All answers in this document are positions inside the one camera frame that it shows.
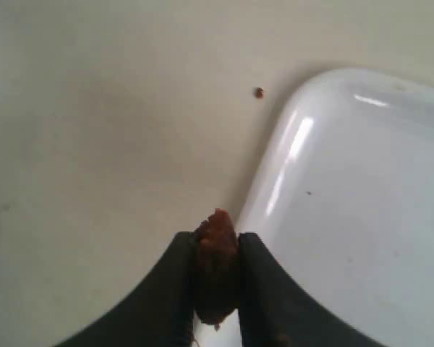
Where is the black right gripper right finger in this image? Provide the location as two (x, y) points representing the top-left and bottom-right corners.
(238, 233), (381, 347)

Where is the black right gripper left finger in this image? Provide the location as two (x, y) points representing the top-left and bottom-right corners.
(58, 231), (195, 346)

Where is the red meat ball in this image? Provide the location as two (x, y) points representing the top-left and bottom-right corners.
(192, 208), (241, 330)

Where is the white plastic tray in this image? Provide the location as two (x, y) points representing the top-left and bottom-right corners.
(193, 68), (434, 347)

